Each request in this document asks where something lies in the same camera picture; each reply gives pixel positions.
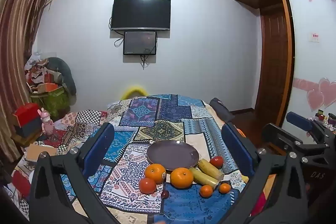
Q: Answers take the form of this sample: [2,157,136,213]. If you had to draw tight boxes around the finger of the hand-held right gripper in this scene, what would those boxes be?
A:
[262,123,330,161]
[286,112,336,144]

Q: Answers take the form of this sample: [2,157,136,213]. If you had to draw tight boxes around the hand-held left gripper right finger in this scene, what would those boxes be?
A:
[221,123,309,224]

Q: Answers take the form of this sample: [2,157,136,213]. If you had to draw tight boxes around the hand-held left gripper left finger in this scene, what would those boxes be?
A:
[29,122,124,224]

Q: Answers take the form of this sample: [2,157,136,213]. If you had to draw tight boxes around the red tomato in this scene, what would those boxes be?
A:
[209,156,224,169]
[139,177,157,194]

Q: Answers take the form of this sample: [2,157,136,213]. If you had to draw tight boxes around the yellow corn cob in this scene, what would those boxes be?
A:
[197,158,225,180]
[189,167,219,188]

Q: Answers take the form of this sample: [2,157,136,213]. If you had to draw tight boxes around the large orange with sticker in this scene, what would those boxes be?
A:
[145,163,167,184]

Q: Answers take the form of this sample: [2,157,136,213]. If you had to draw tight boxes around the dark purple plate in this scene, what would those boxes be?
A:
[146,140,200,171]

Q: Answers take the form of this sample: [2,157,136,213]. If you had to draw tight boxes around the small jars on dresser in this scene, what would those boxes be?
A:
[315,109,336,127]

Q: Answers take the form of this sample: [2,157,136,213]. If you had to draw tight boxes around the pink heart stickers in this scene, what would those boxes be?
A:
[293,77,336,112]

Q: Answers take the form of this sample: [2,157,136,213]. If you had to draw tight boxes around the pink rabbit toy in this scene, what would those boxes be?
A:
[39,108,55,139]

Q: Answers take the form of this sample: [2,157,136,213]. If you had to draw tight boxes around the tan cardboard box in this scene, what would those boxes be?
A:
[25,144,58,163]

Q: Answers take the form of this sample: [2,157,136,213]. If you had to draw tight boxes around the patchwork printed blanket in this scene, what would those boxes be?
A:
[10,94,250,224]

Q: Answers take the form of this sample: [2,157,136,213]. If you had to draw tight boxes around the yellow fuzzy object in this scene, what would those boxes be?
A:
[122,85,147,100]

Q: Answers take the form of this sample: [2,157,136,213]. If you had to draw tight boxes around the grey pillow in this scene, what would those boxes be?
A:
[47,57,77,96]

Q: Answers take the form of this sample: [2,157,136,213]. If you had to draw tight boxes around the red box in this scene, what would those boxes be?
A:
[13,103,42,128]

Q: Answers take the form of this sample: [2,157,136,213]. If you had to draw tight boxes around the pile of boxes and papers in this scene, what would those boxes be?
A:
[25,52,63,94]

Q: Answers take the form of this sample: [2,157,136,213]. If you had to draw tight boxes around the white sliding wardrobe door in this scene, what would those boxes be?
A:
[282,0,336,130]

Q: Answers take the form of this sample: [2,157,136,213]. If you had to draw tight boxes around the brown striped curtain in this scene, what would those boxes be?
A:
[0,0,57,161]

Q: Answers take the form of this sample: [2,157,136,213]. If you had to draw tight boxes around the black hanging cables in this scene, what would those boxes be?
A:
[140,54,151,70]

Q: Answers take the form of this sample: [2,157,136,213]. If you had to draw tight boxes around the small black wall monitor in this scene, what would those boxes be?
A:
[123,31,157,55]

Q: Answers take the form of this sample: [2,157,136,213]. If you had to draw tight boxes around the black wall television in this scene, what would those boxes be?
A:
[111,0,171,31]

